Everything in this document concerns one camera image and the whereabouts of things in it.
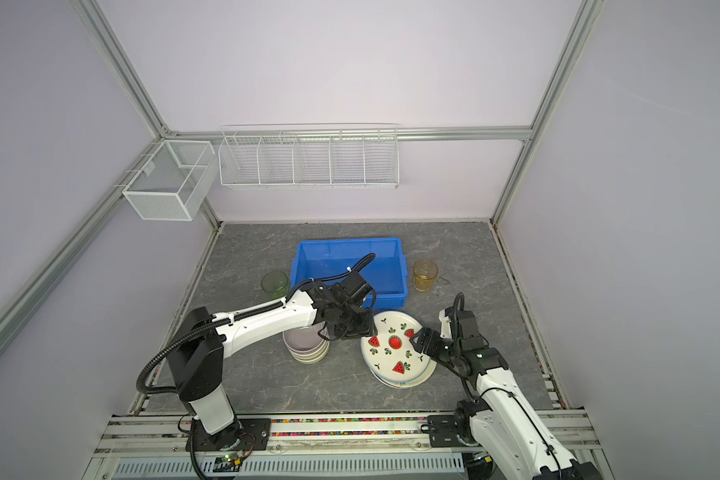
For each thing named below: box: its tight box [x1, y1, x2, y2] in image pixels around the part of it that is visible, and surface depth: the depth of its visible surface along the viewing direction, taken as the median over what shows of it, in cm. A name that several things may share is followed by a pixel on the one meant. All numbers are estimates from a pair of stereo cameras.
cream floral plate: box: [369, 358, 438, 389], surface depth 80 cm
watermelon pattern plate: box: [360, 310, 431, 383], surface depth 84 cm
